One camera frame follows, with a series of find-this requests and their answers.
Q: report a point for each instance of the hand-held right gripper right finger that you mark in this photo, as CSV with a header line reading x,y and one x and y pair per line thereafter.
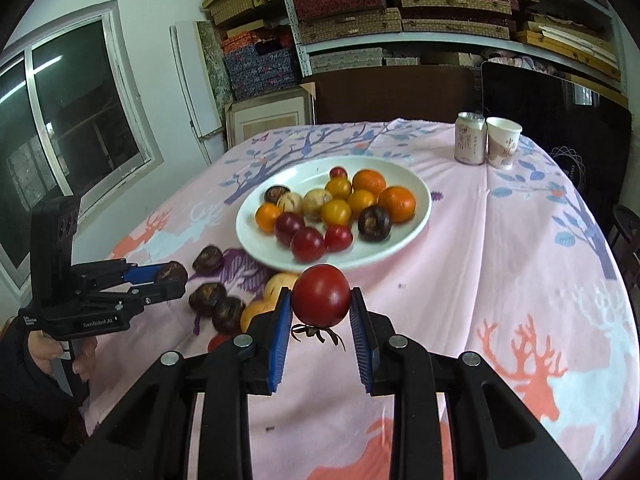
x,y
361,345

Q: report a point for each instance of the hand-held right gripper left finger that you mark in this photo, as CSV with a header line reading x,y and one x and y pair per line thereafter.
x,y
280,345

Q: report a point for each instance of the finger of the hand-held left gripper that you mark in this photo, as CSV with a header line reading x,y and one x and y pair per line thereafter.
x,y
142,272
150,294

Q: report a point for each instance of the dark water chestnut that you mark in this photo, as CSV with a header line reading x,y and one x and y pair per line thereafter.
x,y
374,223
228,314
171,272
207,260
206,298
276,192

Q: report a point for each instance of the dark red tomato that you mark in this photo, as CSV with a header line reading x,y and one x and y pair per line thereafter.
x,y
289,226

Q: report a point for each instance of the orange kumquat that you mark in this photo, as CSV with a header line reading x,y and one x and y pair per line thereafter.
x,y
268,217

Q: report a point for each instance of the yellow tomato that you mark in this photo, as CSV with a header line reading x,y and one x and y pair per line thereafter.
x,y
336,212
361,201

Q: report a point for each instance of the orange mandarin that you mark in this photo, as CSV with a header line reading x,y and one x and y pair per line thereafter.
x,y
397,204
369,181

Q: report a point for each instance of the pale yellow round fruit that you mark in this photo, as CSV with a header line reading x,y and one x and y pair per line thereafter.
x,y
277,287
315,203

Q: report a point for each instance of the orange tomato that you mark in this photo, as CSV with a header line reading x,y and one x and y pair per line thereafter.
x,y
255,312
338,188

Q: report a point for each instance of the white oval plate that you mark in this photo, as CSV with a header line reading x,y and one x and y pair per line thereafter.
x,y
300,177

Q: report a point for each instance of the person's left forearm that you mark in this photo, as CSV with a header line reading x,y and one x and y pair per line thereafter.
x,y
30,420

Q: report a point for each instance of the person's left hand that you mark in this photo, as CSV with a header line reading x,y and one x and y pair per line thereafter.
x,y
42,355

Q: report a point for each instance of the sliding window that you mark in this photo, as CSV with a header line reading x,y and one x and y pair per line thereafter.
x,y
75,125

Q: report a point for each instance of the striped pepino melon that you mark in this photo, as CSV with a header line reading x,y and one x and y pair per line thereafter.
x,y
291,204

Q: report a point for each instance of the pink deer print tablecloth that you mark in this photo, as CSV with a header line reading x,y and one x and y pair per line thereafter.
x,y
475,260

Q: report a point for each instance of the white board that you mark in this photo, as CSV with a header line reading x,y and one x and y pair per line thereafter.
x,y
195,90

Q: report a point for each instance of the mottled stone slab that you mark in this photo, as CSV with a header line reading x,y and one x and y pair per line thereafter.
x,y
215,60

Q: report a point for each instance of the stack of blue patterned boxes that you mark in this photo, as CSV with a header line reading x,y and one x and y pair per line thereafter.
x,y
260,70

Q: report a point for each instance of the white can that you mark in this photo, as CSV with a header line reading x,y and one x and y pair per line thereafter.
x,y
470,137

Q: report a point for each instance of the paper cup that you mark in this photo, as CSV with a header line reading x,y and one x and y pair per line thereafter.
x,y
502,142

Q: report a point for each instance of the brown wooden board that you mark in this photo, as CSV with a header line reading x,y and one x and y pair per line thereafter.
x,y
390,95

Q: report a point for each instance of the dark wooden chair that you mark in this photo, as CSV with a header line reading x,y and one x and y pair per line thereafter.
x,y
625,225

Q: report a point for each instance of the white metal shelf rack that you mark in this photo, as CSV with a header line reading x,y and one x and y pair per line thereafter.
x,y
289,10

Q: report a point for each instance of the black panel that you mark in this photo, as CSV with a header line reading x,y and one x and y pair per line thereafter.
x,y
550,110

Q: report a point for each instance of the stack of woven flat boxes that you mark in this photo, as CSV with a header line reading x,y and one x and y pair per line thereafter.
x,y
350,27

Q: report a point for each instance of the pink cloth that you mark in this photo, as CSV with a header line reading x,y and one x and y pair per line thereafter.
x,y
520,61

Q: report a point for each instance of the stack of wooden frames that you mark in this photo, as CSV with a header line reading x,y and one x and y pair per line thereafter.
x,y
565,40

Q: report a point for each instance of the light wooden picture frame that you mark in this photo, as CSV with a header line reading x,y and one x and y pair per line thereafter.
x,y
270,120

